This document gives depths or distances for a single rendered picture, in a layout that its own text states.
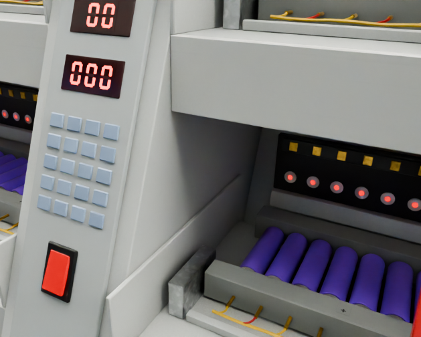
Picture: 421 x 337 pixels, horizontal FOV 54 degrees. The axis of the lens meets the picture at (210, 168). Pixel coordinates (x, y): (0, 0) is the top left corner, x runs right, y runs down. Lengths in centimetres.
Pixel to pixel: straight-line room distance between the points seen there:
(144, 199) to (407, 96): 15
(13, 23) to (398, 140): 26
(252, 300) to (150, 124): 14
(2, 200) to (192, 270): 21
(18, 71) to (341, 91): 23
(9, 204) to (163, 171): 20
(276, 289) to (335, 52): 16
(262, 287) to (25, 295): 16
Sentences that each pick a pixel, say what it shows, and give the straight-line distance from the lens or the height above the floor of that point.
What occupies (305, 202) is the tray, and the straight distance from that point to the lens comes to 37.
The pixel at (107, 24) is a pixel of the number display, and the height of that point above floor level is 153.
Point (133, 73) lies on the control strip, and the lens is 25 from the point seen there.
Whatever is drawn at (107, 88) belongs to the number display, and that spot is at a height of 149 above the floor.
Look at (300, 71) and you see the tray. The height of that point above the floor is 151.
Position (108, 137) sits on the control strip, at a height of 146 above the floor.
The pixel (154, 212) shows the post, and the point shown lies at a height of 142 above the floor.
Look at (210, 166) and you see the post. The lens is 32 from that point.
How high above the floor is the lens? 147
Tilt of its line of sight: 5 degrees down
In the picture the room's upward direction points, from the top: 11 degrees clockwise
